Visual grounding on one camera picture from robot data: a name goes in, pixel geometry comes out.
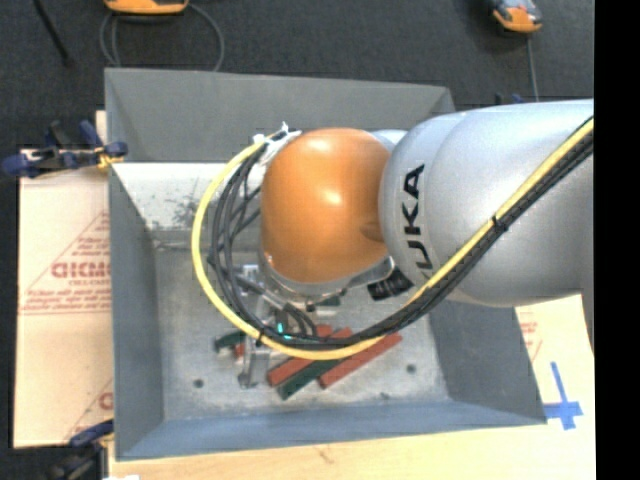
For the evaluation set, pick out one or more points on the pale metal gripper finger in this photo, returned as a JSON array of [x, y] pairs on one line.
[[262, 368], [246, 374]]

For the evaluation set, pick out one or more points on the red-brown flat block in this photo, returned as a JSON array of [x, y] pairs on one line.
[[365, 355], [295, 368]]

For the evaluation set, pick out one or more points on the dark green flat block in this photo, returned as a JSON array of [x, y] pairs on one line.
[[305, 380], [230, 339]]

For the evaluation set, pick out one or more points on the grey metal bin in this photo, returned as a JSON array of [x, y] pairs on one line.
[[200, 118]]

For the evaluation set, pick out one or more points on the black cylinder on white bracket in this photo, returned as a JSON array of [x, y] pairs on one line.
[[387, 285]]

